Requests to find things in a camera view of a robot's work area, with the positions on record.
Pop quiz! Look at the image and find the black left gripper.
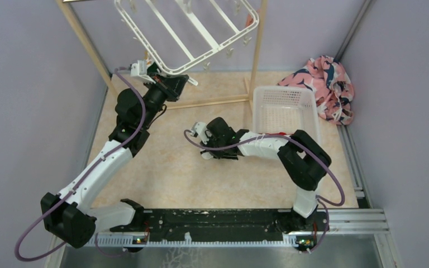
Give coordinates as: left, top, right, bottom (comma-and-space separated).
140, 72, 189, 128

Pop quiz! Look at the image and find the white plastic clip hanger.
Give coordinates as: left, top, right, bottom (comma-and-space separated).
114, 1, 260, 75

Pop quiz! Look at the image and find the black white striped sock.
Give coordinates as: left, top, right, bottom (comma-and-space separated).
200, 150, 214, 160

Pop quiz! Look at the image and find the red sock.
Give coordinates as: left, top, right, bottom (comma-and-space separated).
265, 132, 292, 136

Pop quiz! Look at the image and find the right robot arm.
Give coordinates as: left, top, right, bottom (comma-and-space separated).
192, 117, 331, 232

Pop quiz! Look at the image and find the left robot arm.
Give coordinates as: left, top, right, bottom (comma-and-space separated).
40, 74, 189, 248

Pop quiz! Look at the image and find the white plastic laundry basket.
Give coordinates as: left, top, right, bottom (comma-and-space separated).
252, 85, 322, 145

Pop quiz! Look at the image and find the pink patterned cloth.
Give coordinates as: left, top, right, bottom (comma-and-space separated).
277, 55, 355, 126

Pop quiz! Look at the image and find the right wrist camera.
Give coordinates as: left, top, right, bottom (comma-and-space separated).
191, 122, 208, 142

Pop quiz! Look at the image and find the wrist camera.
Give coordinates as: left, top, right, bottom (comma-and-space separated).
191, 122, 208, 142
130, 60, 152, 83

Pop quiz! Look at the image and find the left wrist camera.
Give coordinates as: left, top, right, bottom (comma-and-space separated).
130, 60, 152, 83

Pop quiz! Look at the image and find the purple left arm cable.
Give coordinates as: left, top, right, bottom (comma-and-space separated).
15, 66, 147, 262

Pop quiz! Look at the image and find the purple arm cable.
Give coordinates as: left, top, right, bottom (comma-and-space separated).
183, 129, 346, 254
15, 66, 147, 262

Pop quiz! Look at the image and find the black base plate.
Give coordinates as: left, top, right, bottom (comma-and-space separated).
110, 209, 329, 242

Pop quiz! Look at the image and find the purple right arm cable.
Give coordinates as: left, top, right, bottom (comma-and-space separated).
183, 129, 346, 254

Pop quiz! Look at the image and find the wooden drying rack frame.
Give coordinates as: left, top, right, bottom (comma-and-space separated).
53, 0, 269, 113

